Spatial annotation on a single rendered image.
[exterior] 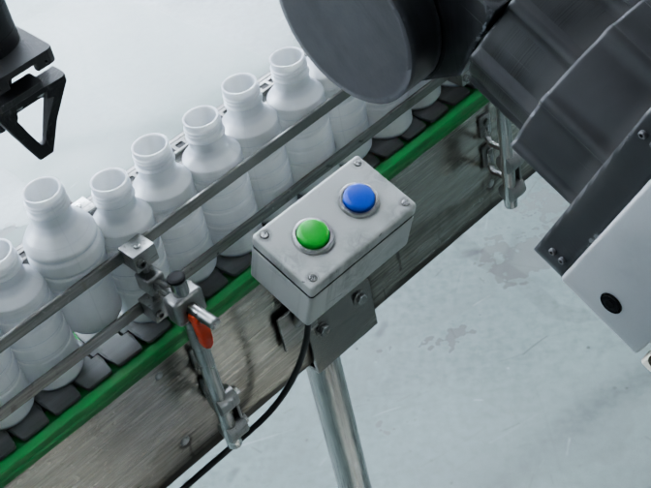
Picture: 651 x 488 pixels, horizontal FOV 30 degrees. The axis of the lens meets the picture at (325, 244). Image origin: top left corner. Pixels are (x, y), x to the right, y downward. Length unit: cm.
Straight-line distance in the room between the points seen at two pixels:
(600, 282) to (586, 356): 197
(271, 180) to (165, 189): 13
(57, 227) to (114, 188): 9
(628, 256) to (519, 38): 9
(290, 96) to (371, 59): 76
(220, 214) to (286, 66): 16
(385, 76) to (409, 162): 88
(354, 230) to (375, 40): 64
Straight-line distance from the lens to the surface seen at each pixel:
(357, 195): 112
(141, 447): 126
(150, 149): 119
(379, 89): 49
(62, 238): 111
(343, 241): 110
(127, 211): 115
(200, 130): 118
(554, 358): 245
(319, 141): 127
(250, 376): 132
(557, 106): 44
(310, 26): 51
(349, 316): 139
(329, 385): 150
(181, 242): 121
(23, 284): 112
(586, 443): 231
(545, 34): 45
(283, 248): 109
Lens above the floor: 184
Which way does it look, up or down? 42 degrees down
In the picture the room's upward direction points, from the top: 13 degrees counter-clockwise
